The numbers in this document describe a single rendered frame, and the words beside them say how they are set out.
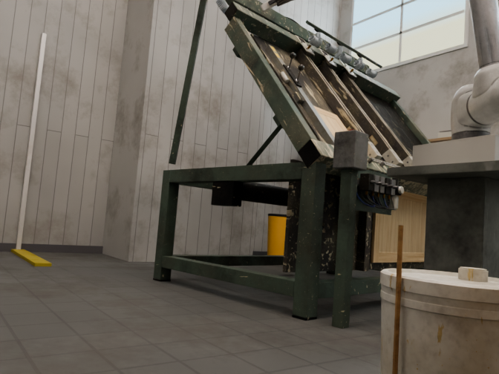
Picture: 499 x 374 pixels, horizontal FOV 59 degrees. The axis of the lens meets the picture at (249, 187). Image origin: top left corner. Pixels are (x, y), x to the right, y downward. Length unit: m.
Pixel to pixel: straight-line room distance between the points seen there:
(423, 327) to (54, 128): 4.51
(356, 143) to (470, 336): 1.36
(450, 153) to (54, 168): 3.97
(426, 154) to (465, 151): 0.17
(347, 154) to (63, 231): 3.54
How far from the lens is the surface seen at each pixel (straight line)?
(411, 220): 3.66
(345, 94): 3.39
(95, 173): 5.09
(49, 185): 4.97
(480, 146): 1.94
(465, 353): 0.93
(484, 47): 2.05
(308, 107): 2.67
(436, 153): 2.02
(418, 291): 0.92
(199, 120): 4.78
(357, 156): 2.13
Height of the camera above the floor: 0.45
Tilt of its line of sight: 5 degrees up
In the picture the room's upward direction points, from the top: 4 degrees clockwise
